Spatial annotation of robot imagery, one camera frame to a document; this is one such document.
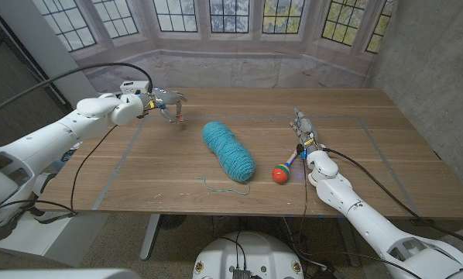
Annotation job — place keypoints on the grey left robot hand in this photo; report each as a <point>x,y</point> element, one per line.
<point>165,97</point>

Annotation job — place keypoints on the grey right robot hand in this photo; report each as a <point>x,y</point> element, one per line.
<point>307,131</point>

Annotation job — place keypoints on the small red matchbox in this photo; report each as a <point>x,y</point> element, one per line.
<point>179,119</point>

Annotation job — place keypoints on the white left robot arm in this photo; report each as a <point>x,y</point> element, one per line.
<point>61,135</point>

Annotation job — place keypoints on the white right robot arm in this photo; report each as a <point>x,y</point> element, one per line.
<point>371,228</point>

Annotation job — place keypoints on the red striped wooden maraca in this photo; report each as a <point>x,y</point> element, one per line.
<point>280,174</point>

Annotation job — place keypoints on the teal yarn skein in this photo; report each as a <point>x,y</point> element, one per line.
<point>227,151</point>

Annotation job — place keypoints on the white power strip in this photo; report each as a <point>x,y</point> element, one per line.
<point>132,87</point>

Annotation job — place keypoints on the printed window backdrop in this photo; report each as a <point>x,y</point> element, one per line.
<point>231,69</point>

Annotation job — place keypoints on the blue storage bin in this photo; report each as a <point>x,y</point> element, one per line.
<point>67,157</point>

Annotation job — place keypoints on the grey metal table leg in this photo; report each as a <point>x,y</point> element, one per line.
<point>149,236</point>
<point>348,240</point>

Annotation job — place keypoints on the black round floor fan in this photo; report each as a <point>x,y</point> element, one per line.
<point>172,221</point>

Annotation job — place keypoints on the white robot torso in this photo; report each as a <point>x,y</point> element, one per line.
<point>251,252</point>

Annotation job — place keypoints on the grey black sneaker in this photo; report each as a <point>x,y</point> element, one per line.
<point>3,235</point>
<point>55,217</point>

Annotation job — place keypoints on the white floor platform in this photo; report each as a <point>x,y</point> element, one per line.
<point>73,240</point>

